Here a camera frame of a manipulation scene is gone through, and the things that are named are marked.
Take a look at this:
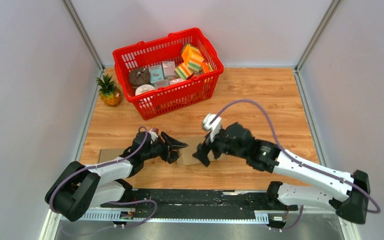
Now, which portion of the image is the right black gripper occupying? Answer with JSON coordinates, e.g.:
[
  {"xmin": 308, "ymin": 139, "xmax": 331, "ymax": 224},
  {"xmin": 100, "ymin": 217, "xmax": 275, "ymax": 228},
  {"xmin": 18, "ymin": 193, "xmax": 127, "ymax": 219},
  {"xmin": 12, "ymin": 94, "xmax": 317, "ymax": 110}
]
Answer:
[{"xmin": 192, "ymin": 125, "xmax": 247, "ymax": 167}]

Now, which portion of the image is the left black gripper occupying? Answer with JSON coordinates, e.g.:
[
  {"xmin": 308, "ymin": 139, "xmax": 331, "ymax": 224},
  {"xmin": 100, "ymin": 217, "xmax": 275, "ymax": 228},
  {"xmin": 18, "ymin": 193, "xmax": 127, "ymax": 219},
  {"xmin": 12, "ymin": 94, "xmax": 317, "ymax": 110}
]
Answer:
[{"xmin": 141, "ymin": 131, "xmax": 188, "ymax": 164}]

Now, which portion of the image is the brown cardboard box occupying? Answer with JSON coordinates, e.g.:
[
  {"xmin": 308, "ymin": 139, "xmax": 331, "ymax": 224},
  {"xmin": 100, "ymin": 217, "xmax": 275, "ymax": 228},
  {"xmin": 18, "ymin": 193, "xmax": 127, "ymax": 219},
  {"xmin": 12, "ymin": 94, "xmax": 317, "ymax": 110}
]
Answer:
[{"xmin": 98, "ymin": 148, "xmax": 125, "ymax": 164}]

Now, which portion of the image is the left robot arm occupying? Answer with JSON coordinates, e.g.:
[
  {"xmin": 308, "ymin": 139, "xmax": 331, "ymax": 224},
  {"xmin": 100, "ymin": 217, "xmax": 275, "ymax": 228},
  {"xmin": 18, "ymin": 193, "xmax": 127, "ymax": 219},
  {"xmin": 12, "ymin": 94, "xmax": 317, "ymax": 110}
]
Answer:
[{"xmin": 44, "ymin": 126, "xmax": 188, "ymax": 222}]

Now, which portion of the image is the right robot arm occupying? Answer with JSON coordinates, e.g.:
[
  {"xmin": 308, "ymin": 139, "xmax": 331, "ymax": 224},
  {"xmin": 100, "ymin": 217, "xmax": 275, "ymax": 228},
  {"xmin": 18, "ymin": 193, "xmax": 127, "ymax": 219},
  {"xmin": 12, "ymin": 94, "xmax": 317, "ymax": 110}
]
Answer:
[{"xmin": 193, "ymin": 122, "xmax": 370, "ymax": 225}]

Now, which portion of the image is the teal small box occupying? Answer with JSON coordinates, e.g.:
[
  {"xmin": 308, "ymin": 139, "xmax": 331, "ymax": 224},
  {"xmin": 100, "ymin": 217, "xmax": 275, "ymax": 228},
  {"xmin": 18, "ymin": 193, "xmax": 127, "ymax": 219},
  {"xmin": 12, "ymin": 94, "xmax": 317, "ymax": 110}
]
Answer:
[{"xmin": 148, "ymin": 64, "xmax": 165, "ymax": 86}]

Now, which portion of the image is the grey small box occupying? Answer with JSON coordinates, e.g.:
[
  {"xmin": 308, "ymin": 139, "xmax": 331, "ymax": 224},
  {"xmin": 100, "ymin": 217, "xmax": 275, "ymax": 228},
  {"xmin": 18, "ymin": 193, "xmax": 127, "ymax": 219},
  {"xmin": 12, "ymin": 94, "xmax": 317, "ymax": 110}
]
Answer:
[{"xmin": 161, "ymin": 61, "xmax": 178, "ymax": 80}]

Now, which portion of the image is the white round tin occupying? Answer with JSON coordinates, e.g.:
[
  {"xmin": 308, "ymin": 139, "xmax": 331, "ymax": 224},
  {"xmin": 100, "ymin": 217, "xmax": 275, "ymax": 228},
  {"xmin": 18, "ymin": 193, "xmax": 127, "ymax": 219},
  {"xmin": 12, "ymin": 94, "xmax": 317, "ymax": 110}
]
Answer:
[{"xmin": 135, "ymin": 84, "xmax": 155, "ymax": 96}]

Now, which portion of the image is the striped sponge lower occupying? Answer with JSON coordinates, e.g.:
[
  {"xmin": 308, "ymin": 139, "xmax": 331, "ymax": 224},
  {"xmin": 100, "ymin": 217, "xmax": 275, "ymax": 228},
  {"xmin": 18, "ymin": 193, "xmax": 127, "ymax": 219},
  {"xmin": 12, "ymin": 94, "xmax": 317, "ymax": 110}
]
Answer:
[{"xmin": 174, "ymin": 62, "xmax": 194, "ymax": 80}]

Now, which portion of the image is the brown round item in basket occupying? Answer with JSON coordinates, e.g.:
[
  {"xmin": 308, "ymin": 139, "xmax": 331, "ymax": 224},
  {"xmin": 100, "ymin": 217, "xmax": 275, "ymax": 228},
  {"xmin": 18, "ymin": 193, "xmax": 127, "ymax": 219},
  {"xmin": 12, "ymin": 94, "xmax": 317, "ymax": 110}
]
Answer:
[{"xmin": 128, "ymin": 66, "xmax": 151, "ymax": 88}]

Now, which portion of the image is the orange sponge right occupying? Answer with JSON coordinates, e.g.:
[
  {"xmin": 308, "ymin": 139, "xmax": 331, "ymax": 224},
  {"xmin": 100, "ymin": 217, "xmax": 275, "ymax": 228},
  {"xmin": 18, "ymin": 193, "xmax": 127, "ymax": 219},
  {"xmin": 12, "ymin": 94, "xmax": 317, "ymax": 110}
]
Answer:
[{"xmin": 200, "ymin": 62, "xmax": 213, "ymax": 74}]

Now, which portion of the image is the small pineapple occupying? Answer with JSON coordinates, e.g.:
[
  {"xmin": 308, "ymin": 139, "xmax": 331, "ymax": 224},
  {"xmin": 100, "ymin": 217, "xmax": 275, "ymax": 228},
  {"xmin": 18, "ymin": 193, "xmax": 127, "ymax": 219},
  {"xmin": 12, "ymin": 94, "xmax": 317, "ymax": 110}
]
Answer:
[{"xmin": 95, "ymin": 74, "xmax": 122, "ymax": 107}]

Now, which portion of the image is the red plastic shopping basket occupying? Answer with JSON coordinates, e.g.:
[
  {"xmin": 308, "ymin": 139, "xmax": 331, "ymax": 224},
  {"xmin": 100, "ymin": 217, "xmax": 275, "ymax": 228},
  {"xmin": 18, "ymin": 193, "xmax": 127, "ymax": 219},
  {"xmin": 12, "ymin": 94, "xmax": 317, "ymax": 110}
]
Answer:
[{"xmin": 112, "ymin": 27, "xmax": 224, "ymax": 120}]

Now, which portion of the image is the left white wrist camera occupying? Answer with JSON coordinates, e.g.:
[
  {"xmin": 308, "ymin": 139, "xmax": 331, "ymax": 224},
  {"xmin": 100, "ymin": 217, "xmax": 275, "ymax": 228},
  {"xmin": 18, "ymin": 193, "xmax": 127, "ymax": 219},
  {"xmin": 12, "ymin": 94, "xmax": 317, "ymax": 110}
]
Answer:
[{"xmin": 148, "ymin": 127, "xmax": 159, "ymax": 144}]

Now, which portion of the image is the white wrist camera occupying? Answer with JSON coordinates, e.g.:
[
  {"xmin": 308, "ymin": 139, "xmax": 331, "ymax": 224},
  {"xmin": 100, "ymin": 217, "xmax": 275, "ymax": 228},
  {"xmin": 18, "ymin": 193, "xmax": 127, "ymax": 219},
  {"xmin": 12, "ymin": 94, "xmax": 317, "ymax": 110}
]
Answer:
[
  {"xmin": 148, "ymin": 127, "xmax": 159, "ymax": 144},
  {"xmin": 202, "ymin": 113, "xmax": 222, "ymax": 142}
]

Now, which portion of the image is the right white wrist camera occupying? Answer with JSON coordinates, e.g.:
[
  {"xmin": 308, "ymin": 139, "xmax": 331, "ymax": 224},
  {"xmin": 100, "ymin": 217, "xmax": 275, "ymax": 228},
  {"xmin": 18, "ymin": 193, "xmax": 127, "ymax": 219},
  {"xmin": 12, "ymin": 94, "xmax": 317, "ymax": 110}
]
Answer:
[{"xmin": 202, "ymin": 113, "xmax": 222, "ymax": 142}]

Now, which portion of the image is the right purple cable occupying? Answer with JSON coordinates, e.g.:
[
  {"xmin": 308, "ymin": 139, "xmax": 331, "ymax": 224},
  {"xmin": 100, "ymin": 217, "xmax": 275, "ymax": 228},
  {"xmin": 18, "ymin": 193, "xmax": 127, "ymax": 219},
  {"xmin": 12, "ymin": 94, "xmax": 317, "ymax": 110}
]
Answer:
[{"xmin": 210, "ymin": 99, "xmax": 382, "ymax": 231}]

